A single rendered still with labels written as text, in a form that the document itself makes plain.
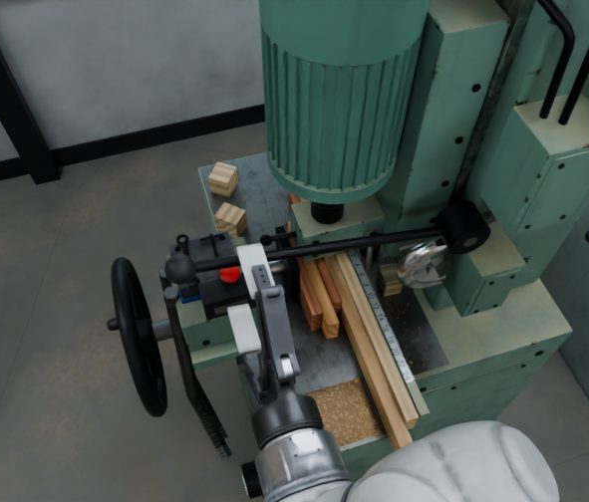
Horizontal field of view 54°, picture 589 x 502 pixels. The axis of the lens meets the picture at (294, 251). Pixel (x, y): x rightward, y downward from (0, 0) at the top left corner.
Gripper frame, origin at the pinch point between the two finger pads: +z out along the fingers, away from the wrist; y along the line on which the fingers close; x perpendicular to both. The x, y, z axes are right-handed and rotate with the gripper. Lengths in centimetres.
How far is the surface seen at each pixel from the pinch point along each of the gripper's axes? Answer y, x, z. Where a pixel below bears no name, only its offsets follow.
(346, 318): -15.2, -18.2, 0.3
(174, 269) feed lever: 7.3, 9.0, -0.8
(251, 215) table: -20.5, -10.6, 27.1
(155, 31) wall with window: -60, -12, 144
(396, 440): -15.3, -18.3, -19.6
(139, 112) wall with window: -95, -5, 144
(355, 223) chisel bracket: -4.9, -20.9, 10.8
